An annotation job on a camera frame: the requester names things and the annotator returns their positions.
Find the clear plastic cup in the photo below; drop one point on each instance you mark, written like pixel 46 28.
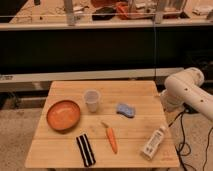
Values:
pixel 91 98

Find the orange carrot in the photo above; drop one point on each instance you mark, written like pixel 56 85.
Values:
pixel 111 137

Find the blue sponge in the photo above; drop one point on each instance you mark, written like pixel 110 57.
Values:
pixel 125 110

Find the wooden table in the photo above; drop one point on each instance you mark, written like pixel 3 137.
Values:
pixel 50 149

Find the black white striped cloth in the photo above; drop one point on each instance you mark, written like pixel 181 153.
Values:
pixel 86 150

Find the orange plate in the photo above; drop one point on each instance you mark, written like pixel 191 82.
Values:
pixel 63 115

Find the grey metal shelf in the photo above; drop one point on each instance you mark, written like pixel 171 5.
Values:
pixel 46 40

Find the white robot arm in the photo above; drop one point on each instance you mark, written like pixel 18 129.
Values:
pixel 184 87

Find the black bin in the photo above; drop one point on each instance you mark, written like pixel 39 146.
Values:
pixel 202 59

